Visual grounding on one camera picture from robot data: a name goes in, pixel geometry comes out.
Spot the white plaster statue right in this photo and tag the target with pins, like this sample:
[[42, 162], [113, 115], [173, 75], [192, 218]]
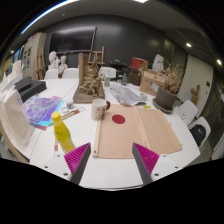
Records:
[[158, 64]]

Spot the small paint jar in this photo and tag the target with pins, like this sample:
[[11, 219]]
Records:
[[69, 104]]

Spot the wooden easel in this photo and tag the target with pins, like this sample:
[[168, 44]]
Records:
[[97, 56]]

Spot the clear plastic sheet stack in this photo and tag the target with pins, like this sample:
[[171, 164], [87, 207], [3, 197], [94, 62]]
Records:
[[14, 118]]

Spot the dark red round coaster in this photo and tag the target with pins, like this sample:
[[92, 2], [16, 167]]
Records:
[[118, 119]]

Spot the black box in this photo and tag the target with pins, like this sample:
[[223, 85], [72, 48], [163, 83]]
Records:
[[28, 87]]

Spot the white plaster bust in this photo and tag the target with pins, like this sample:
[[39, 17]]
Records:
[[62, 65], [53, 60]]

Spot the potted dried plant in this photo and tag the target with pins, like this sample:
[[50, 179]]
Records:
[[167, 91]]

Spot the yellow plastic bottle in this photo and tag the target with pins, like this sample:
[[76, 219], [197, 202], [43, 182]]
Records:
[[62, 133]]

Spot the white chair right near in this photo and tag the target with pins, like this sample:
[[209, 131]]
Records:
[[200, 130]]

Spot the white chair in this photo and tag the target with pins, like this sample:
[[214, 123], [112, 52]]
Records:
[[187, 111], [51, 74], [200, 130], [107, 70], [71, 73]]

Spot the wooden sculpture on base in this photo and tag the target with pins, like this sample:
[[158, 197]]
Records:
[[90, 85]]

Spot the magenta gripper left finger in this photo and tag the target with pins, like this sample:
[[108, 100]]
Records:
[[77, 160]]

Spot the white chair far middle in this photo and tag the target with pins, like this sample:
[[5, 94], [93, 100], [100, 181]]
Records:
[[71, 73]]

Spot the green bottle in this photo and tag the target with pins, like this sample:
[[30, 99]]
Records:
[[107, 80]]

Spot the newspaper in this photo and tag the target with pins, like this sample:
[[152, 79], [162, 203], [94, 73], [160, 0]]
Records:
[[124, 95]]

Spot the cardboard box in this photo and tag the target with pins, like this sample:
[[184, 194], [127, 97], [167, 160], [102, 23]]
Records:
[[150, 82]]

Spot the polka dot mug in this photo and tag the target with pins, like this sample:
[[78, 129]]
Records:
[[99, 108]]

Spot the red box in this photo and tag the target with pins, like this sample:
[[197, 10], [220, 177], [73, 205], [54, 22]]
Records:
[[138, 63]]

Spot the beige cloth mat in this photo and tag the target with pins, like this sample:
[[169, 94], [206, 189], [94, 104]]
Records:
[[146, 127]]

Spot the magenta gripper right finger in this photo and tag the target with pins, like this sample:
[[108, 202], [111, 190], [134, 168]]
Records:
[[146, 161]]

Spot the white chair far left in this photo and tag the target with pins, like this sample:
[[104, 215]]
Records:
[[51, 74]]

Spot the blackboard on wall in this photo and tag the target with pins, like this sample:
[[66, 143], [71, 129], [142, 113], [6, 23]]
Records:
[[78, 39]]

